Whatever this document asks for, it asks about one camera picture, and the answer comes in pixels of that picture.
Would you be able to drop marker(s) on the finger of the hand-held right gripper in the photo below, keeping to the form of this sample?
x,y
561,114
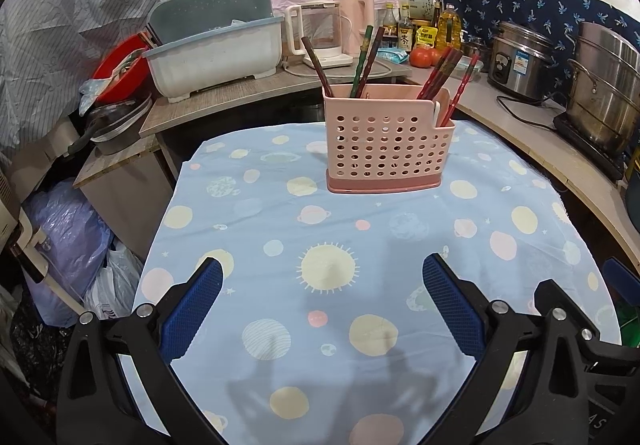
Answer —
x,y
622,271
550,295

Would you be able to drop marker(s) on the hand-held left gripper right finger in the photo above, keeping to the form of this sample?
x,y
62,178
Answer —
x,y
452,305

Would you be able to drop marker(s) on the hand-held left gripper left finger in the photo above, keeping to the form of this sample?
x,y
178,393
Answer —
x,y
192,307

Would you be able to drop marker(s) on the pink perforated utensil basket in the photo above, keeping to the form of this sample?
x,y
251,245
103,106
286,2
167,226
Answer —
x,y
385,150

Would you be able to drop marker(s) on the bright red chopstick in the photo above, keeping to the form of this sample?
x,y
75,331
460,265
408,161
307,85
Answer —
x,y
465,80
453,61

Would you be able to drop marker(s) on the dark red chopstick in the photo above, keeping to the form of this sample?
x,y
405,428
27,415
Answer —
x,y
372,57
315,65

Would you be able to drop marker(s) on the green chopstick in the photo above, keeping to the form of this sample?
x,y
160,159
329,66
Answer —
x,y
361,60

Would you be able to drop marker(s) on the white plastic bag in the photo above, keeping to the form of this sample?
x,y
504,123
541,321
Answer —
x,y
115,280

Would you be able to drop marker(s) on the brown wooden cabinet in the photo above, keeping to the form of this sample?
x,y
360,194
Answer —
x,y
130,195

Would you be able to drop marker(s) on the black induction cooker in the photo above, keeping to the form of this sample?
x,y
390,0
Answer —
x,y
585,145

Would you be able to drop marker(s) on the purple plastic bag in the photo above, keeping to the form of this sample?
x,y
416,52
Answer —
x,y
65,245

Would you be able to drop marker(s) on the beige countertop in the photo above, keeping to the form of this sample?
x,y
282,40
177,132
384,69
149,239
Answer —
x,y
540,150

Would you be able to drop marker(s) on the blue printed tablecloth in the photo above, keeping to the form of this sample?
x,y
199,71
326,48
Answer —
x,y
300,205

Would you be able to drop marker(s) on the dark patterned cloth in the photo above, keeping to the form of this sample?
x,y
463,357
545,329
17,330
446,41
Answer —
x,y
30,365

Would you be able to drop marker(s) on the steel steamer pot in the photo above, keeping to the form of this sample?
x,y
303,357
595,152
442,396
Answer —
x,y
605,90

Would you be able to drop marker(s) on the white electric heater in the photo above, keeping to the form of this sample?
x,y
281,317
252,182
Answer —
x,y
20,230

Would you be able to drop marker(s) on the dark frying pan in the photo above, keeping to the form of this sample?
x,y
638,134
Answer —
x,y
115,130

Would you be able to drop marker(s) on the grey wooden shelf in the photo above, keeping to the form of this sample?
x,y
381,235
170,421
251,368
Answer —
x,y
240,100

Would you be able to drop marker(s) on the steel rice cooker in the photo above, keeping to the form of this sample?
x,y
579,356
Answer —
x,y
520,60

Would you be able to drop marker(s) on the clear food container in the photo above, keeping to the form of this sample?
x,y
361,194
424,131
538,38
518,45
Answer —
x,y
475,70

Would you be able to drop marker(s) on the clear plastic bag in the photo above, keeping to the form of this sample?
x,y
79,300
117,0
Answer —
x,y
92,92

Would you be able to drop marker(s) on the white dish drainer box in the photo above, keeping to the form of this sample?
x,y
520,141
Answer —
x,y
215,60

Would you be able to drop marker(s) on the red tomato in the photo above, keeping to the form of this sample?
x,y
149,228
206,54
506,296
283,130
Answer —
x,y
421,57
436,56

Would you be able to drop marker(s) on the red plastic basin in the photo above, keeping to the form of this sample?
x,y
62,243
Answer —
x,y
115,70

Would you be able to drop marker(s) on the small steel jar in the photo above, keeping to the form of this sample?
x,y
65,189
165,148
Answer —
x,y
477,48

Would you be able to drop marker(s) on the wet wipes packet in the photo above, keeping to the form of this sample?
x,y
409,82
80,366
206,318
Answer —
x,y
392,55

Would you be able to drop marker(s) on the yellow seasoning packet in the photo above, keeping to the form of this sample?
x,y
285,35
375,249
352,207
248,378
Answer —
x,y
426,36

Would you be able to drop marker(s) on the cooking oil bottle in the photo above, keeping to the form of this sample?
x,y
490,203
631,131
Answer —
x,y
448,30

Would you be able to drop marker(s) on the clear sauce bottle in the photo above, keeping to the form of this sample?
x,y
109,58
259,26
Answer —
x,y
390,25

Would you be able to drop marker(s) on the white glass kettle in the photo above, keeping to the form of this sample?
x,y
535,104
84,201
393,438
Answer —
x,y
320,35

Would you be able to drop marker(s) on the pink electric kettle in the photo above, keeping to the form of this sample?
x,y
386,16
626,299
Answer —
x,y
352,20

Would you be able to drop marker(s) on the white green carton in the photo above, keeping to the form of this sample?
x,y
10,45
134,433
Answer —
x,y
415,5

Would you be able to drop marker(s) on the grey striped curtain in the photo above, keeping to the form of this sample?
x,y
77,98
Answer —
x,y
65,15

